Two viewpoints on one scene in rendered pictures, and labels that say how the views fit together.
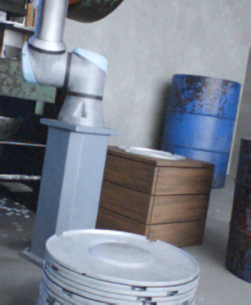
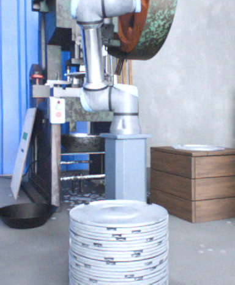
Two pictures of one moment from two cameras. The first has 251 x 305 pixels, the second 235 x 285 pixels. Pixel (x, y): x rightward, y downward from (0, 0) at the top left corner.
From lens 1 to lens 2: 0.45 m
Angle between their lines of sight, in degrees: 19
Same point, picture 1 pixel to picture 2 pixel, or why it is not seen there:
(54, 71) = (101, 101)
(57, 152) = (110, 155)
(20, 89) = (98, 115)
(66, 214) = (120, 195)
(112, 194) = (168, 181)
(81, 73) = (118, 99)
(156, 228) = (201, 203)
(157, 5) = (223, 29)
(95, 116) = (132, 127)
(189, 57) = not seen: outside the picture
